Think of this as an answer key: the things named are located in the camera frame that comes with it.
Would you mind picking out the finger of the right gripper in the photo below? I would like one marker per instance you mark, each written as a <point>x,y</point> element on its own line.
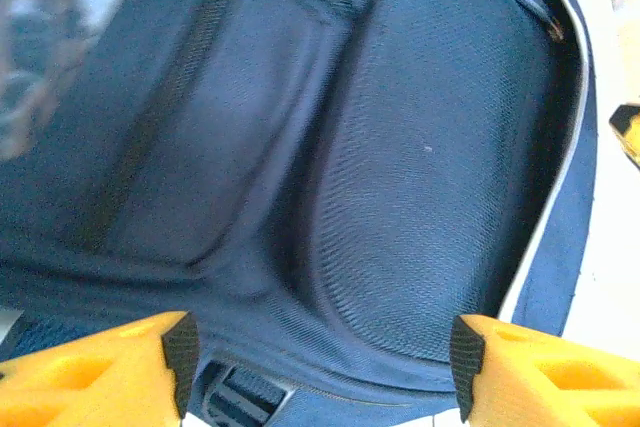
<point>631,132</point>

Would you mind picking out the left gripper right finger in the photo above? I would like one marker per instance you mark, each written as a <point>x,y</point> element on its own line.
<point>540,382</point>

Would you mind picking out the navy blue backpack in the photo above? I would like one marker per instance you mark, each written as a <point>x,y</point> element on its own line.
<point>400,147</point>

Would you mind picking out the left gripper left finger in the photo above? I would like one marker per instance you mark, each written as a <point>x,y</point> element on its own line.
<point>90,382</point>

